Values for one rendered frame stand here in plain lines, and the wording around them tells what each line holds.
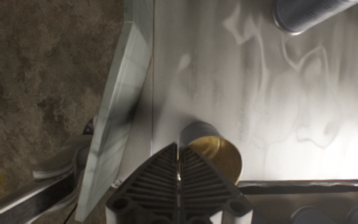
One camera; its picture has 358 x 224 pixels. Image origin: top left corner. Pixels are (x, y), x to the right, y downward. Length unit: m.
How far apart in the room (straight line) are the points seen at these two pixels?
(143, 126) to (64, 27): 1.64
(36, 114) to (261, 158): 1.92
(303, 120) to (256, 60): 0.13
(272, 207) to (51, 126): 1.82
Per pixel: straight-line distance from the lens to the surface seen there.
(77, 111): 1.63
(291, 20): 0.26
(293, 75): 0.28
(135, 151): 0.24
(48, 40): 1.87
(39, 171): 0.87
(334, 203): 0.42
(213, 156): 0.23
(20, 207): 0.82
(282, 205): 0.36
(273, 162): 0.28
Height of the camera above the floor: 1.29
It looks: 83 degrees down
